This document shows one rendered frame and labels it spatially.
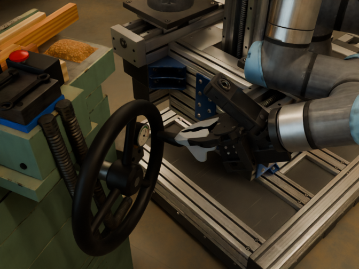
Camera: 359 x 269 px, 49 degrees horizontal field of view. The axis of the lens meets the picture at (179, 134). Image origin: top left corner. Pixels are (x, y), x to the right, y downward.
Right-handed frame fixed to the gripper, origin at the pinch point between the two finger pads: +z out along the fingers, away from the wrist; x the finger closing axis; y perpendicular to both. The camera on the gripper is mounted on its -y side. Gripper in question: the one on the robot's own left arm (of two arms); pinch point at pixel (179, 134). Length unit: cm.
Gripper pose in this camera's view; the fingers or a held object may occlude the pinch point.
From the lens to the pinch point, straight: 73.6
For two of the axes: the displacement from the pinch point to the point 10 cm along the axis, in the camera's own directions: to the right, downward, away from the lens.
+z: -7.9, 1.3, 5.9
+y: 4.3, 8.2, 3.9
